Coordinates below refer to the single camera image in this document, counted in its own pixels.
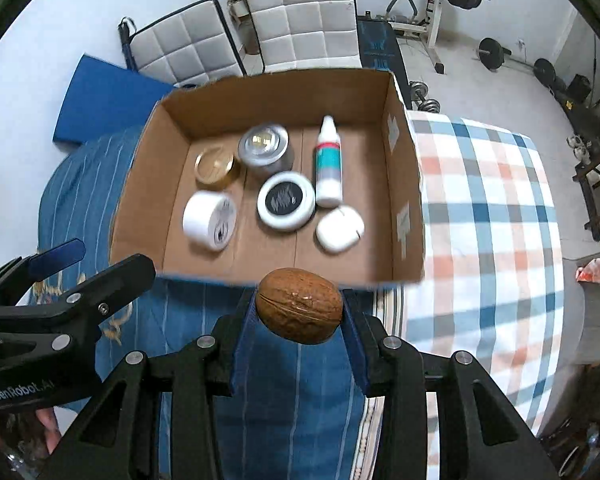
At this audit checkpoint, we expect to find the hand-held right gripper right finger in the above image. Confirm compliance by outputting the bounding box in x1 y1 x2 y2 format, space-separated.
341 287 548 480

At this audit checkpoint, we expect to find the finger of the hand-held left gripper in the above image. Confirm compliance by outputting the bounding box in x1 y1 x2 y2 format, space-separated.
0 239 87 306
0 254 157 354

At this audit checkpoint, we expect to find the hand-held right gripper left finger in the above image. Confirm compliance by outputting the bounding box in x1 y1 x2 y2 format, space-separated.
55 287 261 480

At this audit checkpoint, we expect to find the brown walnut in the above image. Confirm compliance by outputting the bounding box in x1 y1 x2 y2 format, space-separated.
256 268 344 346

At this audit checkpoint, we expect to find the white round jar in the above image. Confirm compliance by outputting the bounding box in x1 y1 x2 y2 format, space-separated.
182 190 238 251

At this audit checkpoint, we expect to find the white earbuds case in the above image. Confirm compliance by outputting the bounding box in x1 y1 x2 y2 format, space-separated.
316 205 366 252

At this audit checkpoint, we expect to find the white jar black lid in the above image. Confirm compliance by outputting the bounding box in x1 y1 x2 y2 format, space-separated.
256 171 316 232

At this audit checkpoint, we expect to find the white dropper bottle teal label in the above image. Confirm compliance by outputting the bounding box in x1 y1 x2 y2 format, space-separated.
315 115 343 208

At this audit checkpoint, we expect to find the silver round tin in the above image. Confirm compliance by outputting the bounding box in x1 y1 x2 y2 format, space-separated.
237 122 295 178

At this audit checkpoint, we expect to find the cardboard box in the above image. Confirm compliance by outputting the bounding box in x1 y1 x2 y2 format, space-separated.
109 67 426 291

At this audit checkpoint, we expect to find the person's left hand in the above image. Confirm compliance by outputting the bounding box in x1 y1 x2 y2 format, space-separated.
0 406 63 472

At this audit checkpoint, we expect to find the blue striped blanket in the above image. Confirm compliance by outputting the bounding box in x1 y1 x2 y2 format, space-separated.
37 125 406 480

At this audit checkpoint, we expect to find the blue foam mat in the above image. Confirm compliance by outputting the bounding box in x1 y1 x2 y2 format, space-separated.
52 53 181 148

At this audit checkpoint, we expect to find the orange blue checked blanket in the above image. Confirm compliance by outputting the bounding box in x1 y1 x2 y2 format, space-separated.
360 110 566 480

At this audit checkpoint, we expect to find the grey padded seat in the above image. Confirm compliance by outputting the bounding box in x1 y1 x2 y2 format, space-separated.
562 255 600 366

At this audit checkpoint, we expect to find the white padded chair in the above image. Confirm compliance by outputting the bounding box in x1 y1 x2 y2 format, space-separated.
127 0 248 88
241 0 363 75

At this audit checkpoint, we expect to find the dark wooden chair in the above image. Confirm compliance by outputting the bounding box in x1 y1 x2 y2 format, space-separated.
572 125 600 241

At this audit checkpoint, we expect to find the black weight bench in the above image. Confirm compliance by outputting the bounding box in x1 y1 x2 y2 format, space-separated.
356 0 426 111

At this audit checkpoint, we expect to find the short barbell with black plates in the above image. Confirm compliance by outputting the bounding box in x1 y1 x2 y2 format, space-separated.
477 37 558 83

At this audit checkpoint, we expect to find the black floor mat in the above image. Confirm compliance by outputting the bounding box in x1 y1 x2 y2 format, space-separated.
562 92 600 133

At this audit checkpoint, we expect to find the black box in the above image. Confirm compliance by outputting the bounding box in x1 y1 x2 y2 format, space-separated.
567 74 592 103

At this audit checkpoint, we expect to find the black folded frame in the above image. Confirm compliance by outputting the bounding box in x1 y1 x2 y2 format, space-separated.
119 16 137 68

